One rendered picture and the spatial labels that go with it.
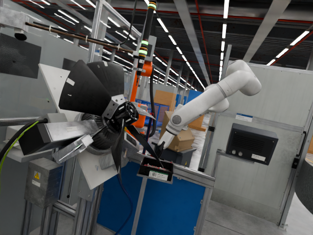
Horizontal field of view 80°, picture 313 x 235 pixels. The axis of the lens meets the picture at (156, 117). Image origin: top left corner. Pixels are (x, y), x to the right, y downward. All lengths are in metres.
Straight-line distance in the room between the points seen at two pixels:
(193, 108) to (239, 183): 2.12
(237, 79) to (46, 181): 1.10
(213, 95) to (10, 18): 1.01
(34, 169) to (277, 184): 2.70
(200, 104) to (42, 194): 0.95
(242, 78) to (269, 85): 1.82
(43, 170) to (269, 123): 2.52
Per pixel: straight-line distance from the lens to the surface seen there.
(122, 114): 0.96
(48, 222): 1.44
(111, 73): 1.14
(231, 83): 1.02
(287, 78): 2.89
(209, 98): 1.01
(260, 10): 9.58
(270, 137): 1.31
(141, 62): 1.09
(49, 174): 1.16
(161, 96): 9.19
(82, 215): 1.22
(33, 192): 1.27
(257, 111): 2.80
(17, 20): 1.15
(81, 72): 0.86
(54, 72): 1.20
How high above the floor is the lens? 1.33
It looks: 7 degrees down
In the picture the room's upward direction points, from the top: 12 degrees clockwise
